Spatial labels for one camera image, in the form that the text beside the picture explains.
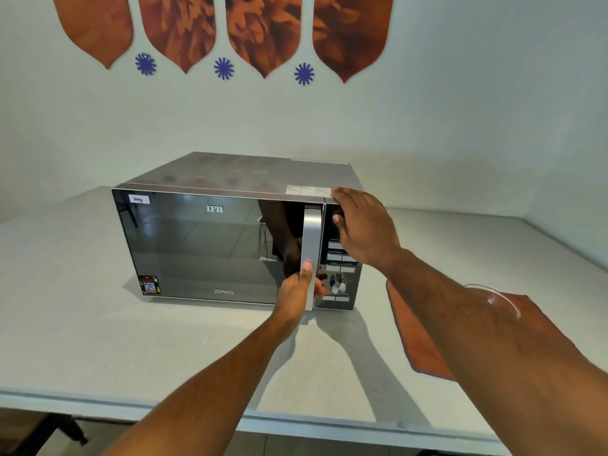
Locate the person's right hand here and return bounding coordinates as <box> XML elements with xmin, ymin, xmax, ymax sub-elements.
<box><xmin>331</xmin><ymin>187</ymin><xmax>405</xmax><ymax>272</ymax></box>

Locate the person's left hand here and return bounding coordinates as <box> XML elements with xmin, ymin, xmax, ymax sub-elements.
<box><xmin>272</xmin><ymin>261</ymin><xmax>328</xmax><ymax>330</ymax></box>

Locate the silver microwave oven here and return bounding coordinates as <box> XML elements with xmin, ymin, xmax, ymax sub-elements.
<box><xmin>111</xmin><ymin>152</ymin><xmax>364</xmax><ymax>312</ymax></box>

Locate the mirrored microwave door with handle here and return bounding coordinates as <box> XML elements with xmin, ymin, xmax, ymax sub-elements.
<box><xmin>112</xmin><ymin>189</ymin><xmax>326</xmax><ymax>312</ymax></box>

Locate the person's left forearm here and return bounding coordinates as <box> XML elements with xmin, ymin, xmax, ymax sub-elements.
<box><xmin>101</xmin><ymin>312</ymin><xmax>305</xmax><ymax>456</ymax></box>

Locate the person's right forearm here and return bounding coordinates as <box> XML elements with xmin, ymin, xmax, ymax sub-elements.
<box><xmin>379</xmin><ymin>248</ymin><xmax>608</xmax><ymax>456</ymax></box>

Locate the white label strip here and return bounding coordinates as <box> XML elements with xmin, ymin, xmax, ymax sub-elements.
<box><xmin>285</xmin><ymin>185</ymin><xmax>334</xmax><ymax>197</ymax></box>

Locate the orange cloth mat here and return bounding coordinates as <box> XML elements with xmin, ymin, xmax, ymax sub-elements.
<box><xmin>385</xmin><ymin>279</ymin><xmax>548</xmax><ymax>381</ymax></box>

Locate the clear glass bowl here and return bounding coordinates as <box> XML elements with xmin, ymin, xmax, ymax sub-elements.
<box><xmin>463</xmin><ymin>283</ymin><xmax>522</xmax><ymax>320</ymax></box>

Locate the dark table leg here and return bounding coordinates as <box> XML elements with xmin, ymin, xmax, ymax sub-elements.
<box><xmin>0</xmin><ymin>412</ymin><xmax>89</xmax><ymax>456</ymax></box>

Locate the orange leaf-shaped wall panel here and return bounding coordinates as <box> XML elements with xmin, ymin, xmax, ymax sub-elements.
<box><xmin>51</xmin><ymin>0</ymin><xmax>134</xmax><ymax>71</ymax></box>
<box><xmin>137</xmin><ymin>0</ymin><xmax>217</xmax><ymax>74</ymax></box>
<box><xmin>224</xmin><ymin>0</ymin><xmax>304</xmax><ymax>79</ymax></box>
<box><xmin>312</xmin><ymin>0</ymin><xmax>395</xmax><ymax>84</ymax></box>

